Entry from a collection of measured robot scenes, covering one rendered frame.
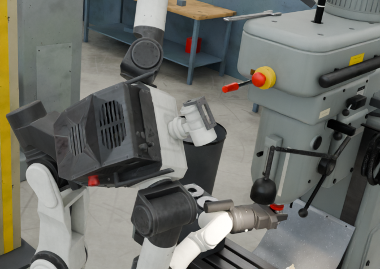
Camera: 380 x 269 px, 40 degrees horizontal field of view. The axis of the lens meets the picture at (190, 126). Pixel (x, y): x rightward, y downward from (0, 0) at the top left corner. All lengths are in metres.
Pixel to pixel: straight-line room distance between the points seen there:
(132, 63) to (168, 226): 0.45
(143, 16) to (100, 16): 7.37
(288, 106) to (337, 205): 0.72
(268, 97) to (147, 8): 0.43
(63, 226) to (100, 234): 2.02
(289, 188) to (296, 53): 0.47
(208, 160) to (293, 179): 2.12
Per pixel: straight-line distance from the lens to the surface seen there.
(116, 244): 3.60
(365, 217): 2.13
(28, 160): 1.64
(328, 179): 1.79
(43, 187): 1.62
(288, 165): 1.61
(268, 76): 1.39
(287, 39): 1.37
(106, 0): 8.75
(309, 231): 2.18
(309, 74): 1.37
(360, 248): 2.21
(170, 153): 1.41
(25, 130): 1.60
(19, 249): 3.53
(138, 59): 1.43
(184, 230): 2.05
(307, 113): 1.49
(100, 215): 3.87
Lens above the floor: 2.18
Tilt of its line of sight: 24 degrees down
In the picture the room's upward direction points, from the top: 7 degrees clockwise
